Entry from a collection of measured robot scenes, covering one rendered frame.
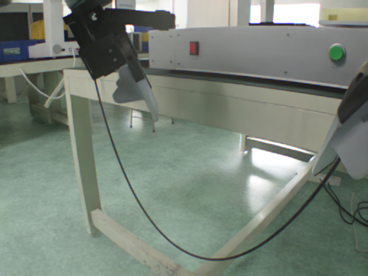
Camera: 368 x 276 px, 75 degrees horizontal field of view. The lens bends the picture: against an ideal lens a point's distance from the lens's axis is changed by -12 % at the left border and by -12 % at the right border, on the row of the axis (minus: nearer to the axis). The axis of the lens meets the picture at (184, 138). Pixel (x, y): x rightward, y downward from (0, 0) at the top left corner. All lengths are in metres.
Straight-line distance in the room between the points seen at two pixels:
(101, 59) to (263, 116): 0.28
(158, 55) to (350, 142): 0.54
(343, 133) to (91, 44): 0.36
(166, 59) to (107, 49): 0.25
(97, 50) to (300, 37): 0.33
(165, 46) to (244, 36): 0.21
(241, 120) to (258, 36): 0.16
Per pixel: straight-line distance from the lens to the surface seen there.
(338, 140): 0.23
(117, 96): 0.42
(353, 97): 0.22
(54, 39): 2.54
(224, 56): 0.56
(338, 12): 0.53
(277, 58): 0.51
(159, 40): 0.68
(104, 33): 0.46
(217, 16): 1.16
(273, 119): 0.47
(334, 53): 0.47
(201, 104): 0.55
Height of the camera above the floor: 0.81
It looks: 19 degrees down
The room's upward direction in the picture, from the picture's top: straight up
